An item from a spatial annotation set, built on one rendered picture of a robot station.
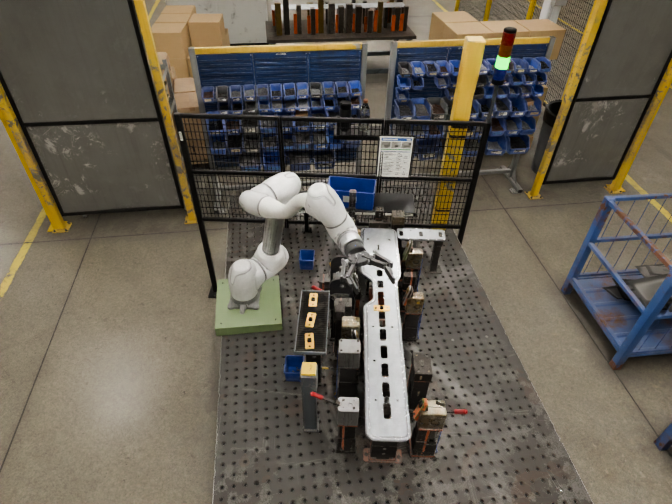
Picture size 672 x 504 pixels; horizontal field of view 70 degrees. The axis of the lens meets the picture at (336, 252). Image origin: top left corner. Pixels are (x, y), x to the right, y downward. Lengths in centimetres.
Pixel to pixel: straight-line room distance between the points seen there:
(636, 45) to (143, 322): 465
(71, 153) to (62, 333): 152
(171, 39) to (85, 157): 234
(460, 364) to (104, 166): 337
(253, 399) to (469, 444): 106
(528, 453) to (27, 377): 319
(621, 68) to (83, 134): 462
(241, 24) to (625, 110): 606
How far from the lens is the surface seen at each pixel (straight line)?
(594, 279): 437
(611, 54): 499
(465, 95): 301
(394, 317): 245
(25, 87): 449
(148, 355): 375
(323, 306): 226
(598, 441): 360
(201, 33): 680
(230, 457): 240
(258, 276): 270
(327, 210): 173
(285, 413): 247
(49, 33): 425
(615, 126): 545
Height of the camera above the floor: 283
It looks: 41 degrees down
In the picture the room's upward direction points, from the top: 1 degrees clockwise
